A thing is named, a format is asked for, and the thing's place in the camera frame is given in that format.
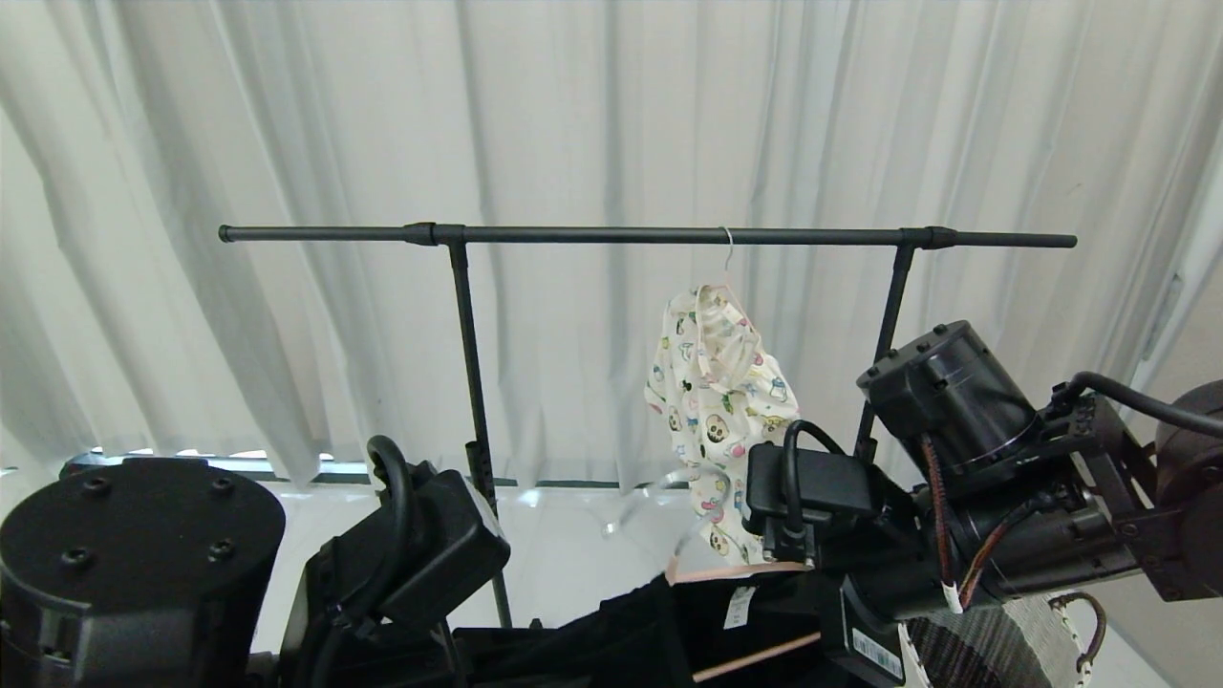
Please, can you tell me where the cream printed garment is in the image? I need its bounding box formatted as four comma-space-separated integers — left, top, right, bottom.
645, 283, 802, 565

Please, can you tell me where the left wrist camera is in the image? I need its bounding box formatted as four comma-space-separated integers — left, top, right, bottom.
279, 462, 513, 688

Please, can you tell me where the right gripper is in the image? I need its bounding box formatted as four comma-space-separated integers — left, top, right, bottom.
807, 530, 971, 685

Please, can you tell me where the white curtain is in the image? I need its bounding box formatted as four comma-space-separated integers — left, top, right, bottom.
0, 0, 1223, 488

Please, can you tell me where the black cable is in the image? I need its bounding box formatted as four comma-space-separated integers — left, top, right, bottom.
781, 419, 848, 538
1054, 371, 1223, 441
366, 435, 418, 617

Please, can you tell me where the black clothes rack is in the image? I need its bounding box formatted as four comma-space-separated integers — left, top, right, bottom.
218, 223, 1079, 632

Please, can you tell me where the black garment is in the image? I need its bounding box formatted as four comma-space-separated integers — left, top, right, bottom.
444, 569, 856, 688

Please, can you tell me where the white laundry basket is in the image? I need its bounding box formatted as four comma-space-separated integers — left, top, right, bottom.
896, 591, 1109, 688

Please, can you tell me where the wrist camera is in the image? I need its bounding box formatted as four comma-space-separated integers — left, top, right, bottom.
742, 441, 887, 567
279, 462, 513, 688

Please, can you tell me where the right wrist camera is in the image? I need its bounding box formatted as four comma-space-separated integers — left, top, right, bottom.
742, 441, 887, 567

